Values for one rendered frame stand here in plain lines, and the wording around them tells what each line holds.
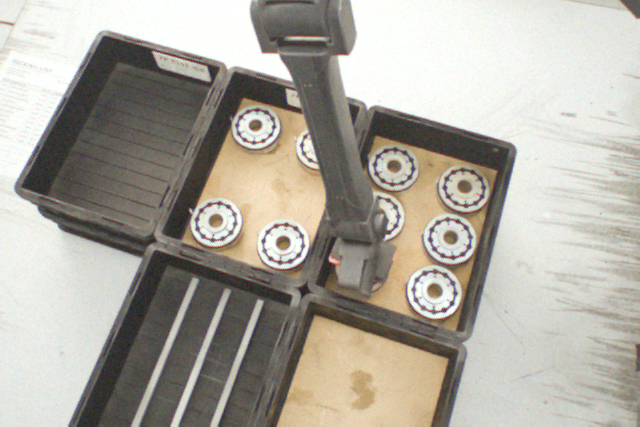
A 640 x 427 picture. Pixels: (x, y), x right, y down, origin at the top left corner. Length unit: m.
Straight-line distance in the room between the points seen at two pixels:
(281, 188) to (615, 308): 0.74
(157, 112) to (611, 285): 1.04
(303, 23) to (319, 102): 0.12
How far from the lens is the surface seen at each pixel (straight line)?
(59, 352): 1.50
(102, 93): 1.53
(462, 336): 1.18
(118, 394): 1.31
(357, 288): 1.02
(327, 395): 1.25
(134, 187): 1.41
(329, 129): 0.84
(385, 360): 1.26
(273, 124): 1.38
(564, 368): 1.46
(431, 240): 1.29
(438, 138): 1.34
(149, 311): 1.32
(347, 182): 0.91
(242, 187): 1.36
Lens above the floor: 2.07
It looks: 67 degrees down
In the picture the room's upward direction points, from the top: 5 degrees counter-clockwise
